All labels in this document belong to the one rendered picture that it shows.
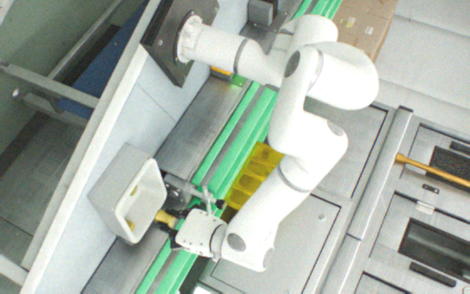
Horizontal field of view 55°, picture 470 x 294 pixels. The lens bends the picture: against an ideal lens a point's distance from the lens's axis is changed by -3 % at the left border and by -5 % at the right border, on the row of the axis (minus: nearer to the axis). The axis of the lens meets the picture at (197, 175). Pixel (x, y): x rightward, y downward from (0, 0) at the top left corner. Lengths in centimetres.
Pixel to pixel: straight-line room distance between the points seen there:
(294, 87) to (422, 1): 647
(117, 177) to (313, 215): 71
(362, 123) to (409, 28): 499
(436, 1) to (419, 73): 142
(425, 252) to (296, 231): 43
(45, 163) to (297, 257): 100
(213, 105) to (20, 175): 82
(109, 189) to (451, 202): 115
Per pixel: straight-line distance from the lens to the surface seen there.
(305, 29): 105
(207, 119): 141
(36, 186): 182
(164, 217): 118
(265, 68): 113
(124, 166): 115
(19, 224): 177
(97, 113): 120
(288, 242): 152
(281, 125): 81
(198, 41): 119
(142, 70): 115
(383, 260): 160
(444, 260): 167
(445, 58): 654
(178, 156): 135
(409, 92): 600
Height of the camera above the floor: 132
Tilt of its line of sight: 19 degrees down
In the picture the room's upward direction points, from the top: 114 degrees clockwise
